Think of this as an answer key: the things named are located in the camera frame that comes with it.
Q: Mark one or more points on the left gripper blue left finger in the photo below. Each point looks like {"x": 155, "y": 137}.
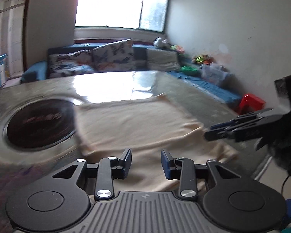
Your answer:
{"x": 124, "y": 164}

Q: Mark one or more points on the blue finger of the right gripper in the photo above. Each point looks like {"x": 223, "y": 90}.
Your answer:
{"x": 241, "y": 119}
{"x": 220, "y": 134}

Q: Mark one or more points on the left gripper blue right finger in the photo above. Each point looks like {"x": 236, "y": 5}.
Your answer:
{"x": 168, "y": 165}

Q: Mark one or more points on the cream sweatshirt garment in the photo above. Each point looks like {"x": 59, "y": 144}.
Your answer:
{"x": 146, "y": 126}

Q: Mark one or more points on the far red plastic stool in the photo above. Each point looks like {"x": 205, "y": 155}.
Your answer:
{"x": 249, "y": 103}

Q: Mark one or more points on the clear plastic storage box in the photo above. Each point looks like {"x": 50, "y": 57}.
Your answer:
{"x": 216, "y": 75}

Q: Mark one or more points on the brown plush toys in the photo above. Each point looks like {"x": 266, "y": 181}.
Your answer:
{"x": 202, "y": 59}

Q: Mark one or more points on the green plastic bowl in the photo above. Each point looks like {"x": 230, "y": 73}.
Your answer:
{"x": 190, "y": 71}

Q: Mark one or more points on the round black induction cooktop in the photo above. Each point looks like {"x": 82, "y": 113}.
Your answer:
{"x": 40, "y": 125}

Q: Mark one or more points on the pink green plush toy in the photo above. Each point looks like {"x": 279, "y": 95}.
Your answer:
{"x": 177, "y": 49}

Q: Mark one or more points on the grey plain cushion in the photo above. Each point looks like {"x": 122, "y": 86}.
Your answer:
{"x": 162, "y": 60}

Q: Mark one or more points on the upright butterfly cushion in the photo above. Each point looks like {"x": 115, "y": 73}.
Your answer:
{"x": 114, "y": 57}

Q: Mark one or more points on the blue corner sofa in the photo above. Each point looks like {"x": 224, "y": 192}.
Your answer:
{"x": 40, "y": 71}

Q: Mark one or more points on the black white plush toy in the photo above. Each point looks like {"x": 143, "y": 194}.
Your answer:
{"x": 161, "y": 43}

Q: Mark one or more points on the flat butterfly pillow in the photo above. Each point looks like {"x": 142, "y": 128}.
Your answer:
{"x": 71, "y": 64}

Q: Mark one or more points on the blue white small cabinet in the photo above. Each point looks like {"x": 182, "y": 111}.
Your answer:
{"x": 3, "y": 60}

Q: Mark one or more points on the window with green frame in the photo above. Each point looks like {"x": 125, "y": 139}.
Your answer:
{"x": 132, "y": 14}

